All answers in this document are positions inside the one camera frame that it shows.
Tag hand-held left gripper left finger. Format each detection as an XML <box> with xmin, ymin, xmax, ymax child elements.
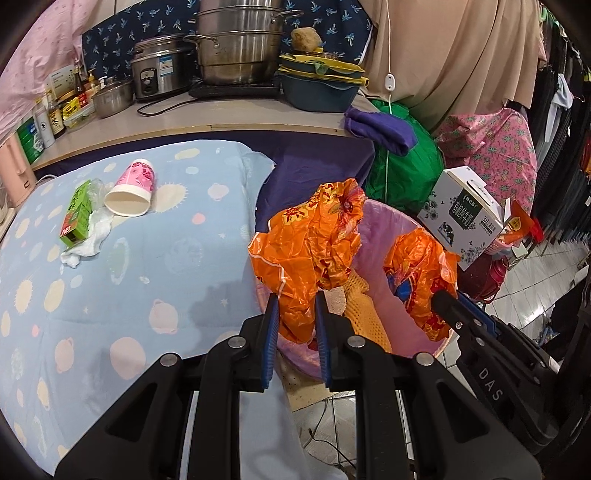
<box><xmin>55</xmin><ymin>293</ymin><xmax>281</xmax><ymax>480</ymax></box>

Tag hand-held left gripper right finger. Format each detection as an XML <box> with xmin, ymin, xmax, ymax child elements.
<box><xmin>315</xmin><ymin>291</ymin><xmax>541</xmax><ymax>480</ymax></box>

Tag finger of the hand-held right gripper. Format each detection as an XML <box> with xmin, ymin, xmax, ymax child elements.
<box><xmin>457</xmin><ymin>294</ymin><xmax>502</xmax><ymax>331</ymax></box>
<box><xmin>431</xmin><ymin>290</ymin><xmax>476</xmax><ymax>342</ymax></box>

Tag beige foam net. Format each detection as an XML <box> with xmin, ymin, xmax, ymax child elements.
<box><xmin>323</xmin><ymin>286</ymin><xmax>347</xmax><ymax>317</ymax></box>

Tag orange foam net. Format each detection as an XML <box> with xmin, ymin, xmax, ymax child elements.
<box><xmin>344</xmin><ymin>270</ymin><xmax>393</xmax><ymax>354</ymax></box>

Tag orange printed plastic wrapper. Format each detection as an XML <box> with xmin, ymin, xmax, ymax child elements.
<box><xmin>248</xmin><ymin>178</ymin><xmax>370</xmax><ymax>343</ymax></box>
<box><xmin>383</xmin><ymin>229</ymin><xmax>461</xmax><ymax>342</ymax></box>

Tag bin with purple liner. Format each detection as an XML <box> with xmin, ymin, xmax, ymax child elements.
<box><xmin>259</xmin><ymin>198</ymin><xmax>455</xmax><ymax>384</ymax></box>

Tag red thermos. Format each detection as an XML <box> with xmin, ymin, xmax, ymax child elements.
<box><xmin>480</xmin><ymin>256</ymin><xmax>511</xmax><ymax>303</ymax></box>

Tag wooden board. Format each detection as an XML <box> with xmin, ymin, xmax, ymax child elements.
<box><xmin>279</xmin><ymin>364</ymin><xmax>331</xmax><ymax>411</ymax></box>

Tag orange snack packet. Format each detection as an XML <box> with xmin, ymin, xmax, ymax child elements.
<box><xmin>503</xmin><ymin>200</ymin><xmax>534</xmax><ymax>245</ymax></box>

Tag white milk gift box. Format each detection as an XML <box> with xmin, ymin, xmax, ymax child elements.
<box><xmin>417</xmin><ymin>167</ymin><xmax>515</xmax><ymax>271</ymax></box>

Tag blue dotted blanket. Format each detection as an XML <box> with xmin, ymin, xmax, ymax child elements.
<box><xmin>0</xmin><ymin>138</ymin><xmax>296</xmax><ymax>480</ymax></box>

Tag green bag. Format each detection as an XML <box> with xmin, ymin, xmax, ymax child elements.
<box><xmin>365</xmin><ymin>99</ymin><xmax>446</xmax><ymax>215</ymax></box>

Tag pink pineapple print cloth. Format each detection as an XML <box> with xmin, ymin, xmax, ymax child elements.
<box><xmin>434</xmin><ymin>108</ymin><xmax>539</xmax><ymax>217</ymax></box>

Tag dark blue sheet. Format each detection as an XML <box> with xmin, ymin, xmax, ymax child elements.
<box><xmin>254</xmin><ymin>136</ymin><xmax>376</xmax><ymax>234</ymax></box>

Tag purple cloth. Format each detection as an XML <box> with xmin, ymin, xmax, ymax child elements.
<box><xmin>344</xmin><ymin>107</ymin><xmax>419</xmax><ymax>157</ymax></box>

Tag hanging clothes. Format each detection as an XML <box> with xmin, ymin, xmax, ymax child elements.
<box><xmin>526</xmin><ymin>9</ymin><xmax>591</xmax><ymax>259</ymax></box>

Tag pink paper cup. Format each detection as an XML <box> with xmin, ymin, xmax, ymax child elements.
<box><xmin>104</xmin><ymin>158</ymin><xmax>157</xmax><ymax>217</ymax></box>

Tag white crumpled tissue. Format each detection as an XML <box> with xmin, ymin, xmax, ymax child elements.
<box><xmin>60</xmin><ymin>210</ymin><xmax>114</xmax><ymax>269</ymax></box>

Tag clear plastic bag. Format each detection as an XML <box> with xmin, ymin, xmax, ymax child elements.
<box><xmin>88</xmin><ymin>178</ymin><xmax>114</xmax><ymax>213</ymax></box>

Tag green drink box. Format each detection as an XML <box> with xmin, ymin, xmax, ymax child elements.
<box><xmin>58</xmin><ymin>180</ymin><xmax>93</xmax><ymax>247</ymax></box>

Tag dark blue basin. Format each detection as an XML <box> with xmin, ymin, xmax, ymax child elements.
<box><xmin>280</xmin><ymin>74</ymin><xmax>363</xmax><ymax>113</ymax></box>

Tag black induction cooker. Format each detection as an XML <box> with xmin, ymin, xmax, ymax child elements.
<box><xmin>188</xmin><ymin>78</ymin><xmax>283</xmax><ymax>99</ymax></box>

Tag beige curtain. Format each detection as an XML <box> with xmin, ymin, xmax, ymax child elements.
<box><xmin>365</xmin><ymin>0</ymin><xmax>550</xmax><ymax>130</ymax></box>

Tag yellow dish stack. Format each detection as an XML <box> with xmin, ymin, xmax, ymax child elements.
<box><xmin>278</xmin><ymin>53</ymin><xmax>370</xmax><ymax>86</ymax></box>

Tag small steel pot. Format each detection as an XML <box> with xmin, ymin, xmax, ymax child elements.
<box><xmin>91</xmin><ymin>78</ymin><xmax>134</xmax><ymax>118</ymax></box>

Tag silver rice cooker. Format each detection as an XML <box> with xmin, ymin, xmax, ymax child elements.
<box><xmin>129</xmin><ymin>33</ymin><xmax>199</xmax><ymax>102</ymax></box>

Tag stainless steel steamer pot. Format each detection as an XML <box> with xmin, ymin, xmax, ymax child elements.
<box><xmin>184</xmin><ymin>0</ymin><xmax>303</xmax><ymax>86</ymax></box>

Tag tan loofah sponge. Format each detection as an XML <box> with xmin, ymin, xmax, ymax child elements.
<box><xmin>290</xmin><ymin>27</ymin><xmax>322</xmax><ymax>51</ymax></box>

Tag pink electric kettle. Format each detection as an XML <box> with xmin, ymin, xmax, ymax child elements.
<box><xmin>0</xmin><ymin>134</ymin><xmax>38</xmax><ymax>208</ymax></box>

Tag dark sauce bottle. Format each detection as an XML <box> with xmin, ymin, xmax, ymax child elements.
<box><xmin>46</xmin><ymin>95</ymin><xmax>66</xmax><ymax>137</ymax></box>

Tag white bottle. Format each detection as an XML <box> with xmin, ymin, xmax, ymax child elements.
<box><xmin>33</xmin><ymin>104</ymin><xmax>56</xmax><ymax>148</ymax></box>

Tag green white packet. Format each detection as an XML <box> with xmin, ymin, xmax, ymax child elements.
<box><xmin>16</xmin><ymin>117</ymin><xmax>42</xmax><ymax>164</ymax></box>

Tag tall sauce bottle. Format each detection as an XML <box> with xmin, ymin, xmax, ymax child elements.
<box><xmin>73</xmin><ymin>67</ymin><xmax>88</xmax><ymax>109</ymax></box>

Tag pale green box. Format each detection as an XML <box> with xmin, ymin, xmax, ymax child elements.
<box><xmin>44</xmin><ymin>67</ymin><xmax>77</xmax><ymax>100</ymax></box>

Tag blue floral fabric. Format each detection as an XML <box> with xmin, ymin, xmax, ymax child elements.
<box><xmin>81</xmin><ymin>0</ymin><xmax>375</xmax><ymax>93</ymax></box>

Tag pink dotted sheet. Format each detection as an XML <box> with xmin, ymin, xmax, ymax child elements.
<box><xmin>0</xmin><ymin>0</ymin><xmax>88</xmax><ymax>139</ymax></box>

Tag black floor cable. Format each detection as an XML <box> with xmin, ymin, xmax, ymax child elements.
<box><xmin>302</xmin><ymin>399</ymin><xmax>358</xmax><ymax>467</ymax></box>

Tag white cable with switch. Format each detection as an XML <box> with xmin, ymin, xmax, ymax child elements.
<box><xmin>381</xmin><ymin>0</ymin><xmax>399</xmax><ymax>116</ymax></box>

